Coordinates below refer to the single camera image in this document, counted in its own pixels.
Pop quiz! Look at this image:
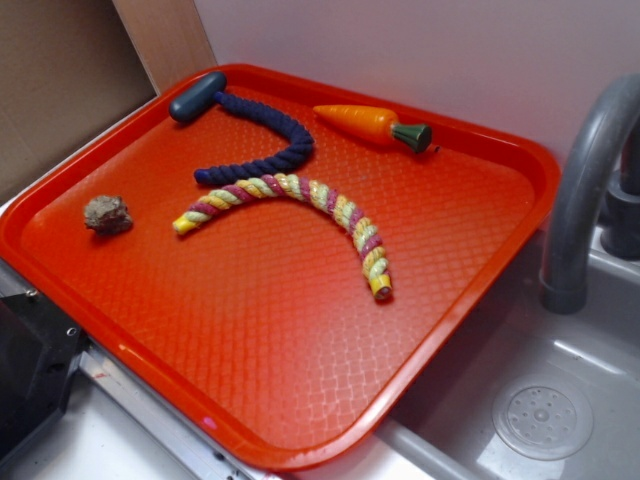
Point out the wooden board strip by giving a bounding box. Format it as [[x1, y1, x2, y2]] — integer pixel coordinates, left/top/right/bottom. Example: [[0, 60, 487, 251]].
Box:
[[113, 0, 217, 94]]

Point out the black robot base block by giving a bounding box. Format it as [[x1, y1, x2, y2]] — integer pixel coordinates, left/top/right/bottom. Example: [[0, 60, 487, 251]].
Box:
[[1, 289, 87, 470]]

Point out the grey brown rock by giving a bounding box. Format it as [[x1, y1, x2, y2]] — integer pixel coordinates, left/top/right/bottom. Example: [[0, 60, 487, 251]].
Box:
[[83, 195, 133, 236]]

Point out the grey toy faucet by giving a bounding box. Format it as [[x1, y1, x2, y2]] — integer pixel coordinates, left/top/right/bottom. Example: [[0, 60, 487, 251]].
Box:
[[540, 73, 639, 314]]

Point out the brown cardboard panel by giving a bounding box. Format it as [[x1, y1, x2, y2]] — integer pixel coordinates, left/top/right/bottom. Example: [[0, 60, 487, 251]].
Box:
[[1, 1, 155, 201]]

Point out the blue rope with grey handle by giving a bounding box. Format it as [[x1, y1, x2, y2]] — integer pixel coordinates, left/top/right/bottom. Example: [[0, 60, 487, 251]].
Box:
[[168, 70, 316, 186]]

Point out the orange toy carrot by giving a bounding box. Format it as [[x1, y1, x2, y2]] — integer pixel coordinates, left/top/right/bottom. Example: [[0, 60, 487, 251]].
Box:
[[312, 105, 433, 154]]

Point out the yellow pink twisted rope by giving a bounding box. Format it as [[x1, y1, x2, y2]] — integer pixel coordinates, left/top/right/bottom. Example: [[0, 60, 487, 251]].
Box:
[[172, 173, 394, 303]]

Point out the red plastic tray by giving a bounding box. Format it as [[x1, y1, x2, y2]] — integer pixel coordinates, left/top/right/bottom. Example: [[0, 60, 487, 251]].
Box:
[[1, 65, 560, 472]]

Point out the grey toy sink basin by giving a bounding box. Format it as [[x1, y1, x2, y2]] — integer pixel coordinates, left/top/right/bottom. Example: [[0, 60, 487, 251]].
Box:
[[378, 237, 639, 479]]

